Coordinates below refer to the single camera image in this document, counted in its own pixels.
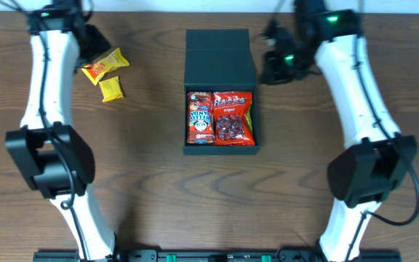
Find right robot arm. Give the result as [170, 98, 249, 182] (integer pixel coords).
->
[260, 0, 419, 261]

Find yellow snack bag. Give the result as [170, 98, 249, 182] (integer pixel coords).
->
[245, 107, 253, 133]

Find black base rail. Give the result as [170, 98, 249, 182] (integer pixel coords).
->
[33, 249, 402, 262]

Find red Hello Panda box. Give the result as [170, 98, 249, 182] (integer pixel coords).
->
[186, 92, 215, 145]

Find red candy bag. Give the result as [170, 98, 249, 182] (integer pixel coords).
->
[212, 92, 255, 146]

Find small yellow snack packet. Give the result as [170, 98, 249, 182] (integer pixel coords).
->
[99, 76, 125, 103]

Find black gift box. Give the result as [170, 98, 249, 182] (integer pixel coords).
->
[183, 29, 260, 156]

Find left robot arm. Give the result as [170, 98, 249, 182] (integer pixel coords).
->
[5, 0, 124, 261]

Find orange yellow candy wrapper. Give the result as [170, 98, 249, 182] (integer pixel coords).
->
[81, 48, 129, 85]

